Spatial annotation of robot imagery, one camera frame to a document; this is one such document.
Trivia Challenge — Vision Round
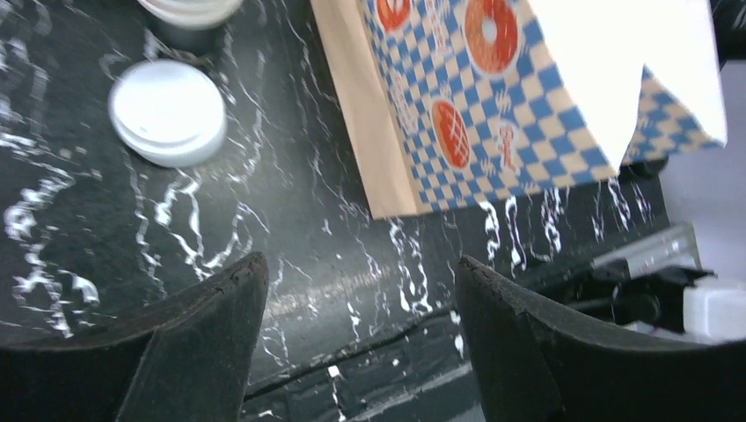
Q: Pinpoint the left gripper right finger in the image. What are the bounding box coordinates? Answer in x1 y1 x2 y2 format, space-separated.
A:
456 256 745 421

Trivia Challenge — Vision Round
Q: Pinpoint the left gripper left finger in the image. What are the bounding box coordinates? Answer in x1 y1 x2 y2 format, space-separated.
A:
1 252 268 421

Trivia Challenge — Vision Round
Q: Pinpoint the blue checkered paper bag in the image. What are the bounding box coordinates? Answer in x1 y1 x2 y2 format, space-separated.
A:
311 1 727 219

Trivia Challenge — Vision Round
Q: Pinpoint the stack of white paper cups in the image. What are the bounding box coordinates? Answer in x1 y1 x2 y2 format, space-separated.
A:
137 0 244 55

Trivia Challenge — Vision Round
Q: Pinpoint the stack of white cup lids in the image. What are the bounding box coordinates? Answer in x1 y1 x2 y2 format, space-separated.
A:
108 59 227 168

